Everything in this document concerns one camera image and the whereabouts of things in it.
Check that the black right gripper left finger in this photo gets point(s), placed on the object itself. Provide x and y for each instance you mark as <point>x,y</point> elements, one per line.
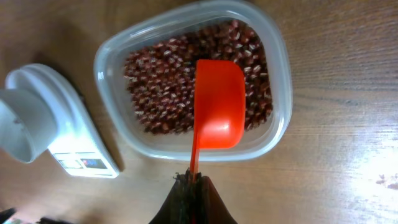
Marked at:
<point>178,205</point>

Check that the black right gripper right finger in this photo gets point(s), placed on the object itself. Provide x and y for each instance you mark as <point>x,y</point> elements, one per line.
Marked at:
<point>210,207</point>

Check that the white digital kitchen scale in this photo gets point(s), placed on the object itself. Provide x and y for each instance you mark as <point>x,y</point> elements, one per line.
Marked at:
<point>77,147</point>

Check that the red beans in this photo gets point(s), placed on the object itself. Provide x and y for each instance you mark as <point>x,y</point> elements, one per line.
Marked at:
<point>161,77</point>

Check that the orange plastic scoop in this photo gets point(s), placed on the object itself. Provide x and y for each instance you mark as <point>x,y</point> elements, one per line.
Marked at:
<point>219,108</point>

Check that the white round bowl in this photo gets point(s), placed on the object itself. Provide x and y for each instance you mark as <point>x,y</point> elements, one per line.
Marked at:
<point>28,126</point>

